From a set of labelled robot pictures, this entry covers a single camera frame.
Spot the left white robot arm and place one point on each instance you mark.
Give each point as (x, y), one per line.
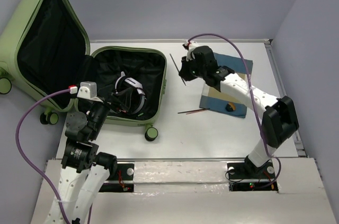
(83, 168)

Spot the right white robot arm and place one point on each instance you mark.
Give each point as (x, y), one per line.
(277, 116)

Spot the red chopstick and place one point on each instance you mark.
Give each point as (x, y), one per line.
(196, 111)

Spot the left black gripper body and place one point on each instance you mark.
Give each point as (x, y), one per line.
(99, 110)

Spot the black thin stick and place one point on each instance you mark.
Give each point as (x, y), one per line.
(177, 68)

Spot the black and white headset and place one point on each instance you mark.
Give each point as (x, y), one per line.
(132, 93)

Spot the blue and tan cloth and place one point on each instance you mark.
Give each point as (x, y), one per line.
(217, 101)

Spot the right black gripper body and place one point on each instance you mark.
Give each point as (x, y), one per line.
(191, 70)

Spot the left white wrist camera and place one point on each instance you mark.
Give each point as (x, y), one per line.
(87, 90)

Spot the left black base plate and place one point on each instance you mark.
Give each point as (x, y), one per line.
(121, 181)

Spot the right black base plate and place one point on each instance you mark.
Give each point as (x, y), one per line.
(241, 181)

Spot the black chopstick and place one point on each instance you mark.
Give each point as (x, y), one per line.
(184, 112)

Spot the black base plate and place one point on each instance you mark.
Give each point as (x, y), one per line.
(121, 181)
(241, 181)

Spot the green hard-shell suitcase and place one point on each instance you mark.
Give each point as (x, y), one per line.
(45, 49)

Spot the black and orange small object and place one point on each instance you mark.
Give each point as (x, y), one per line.
(230, 107)

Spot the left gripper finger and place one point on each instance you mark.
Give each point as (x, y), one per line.
(113, 99)
(121, 107)

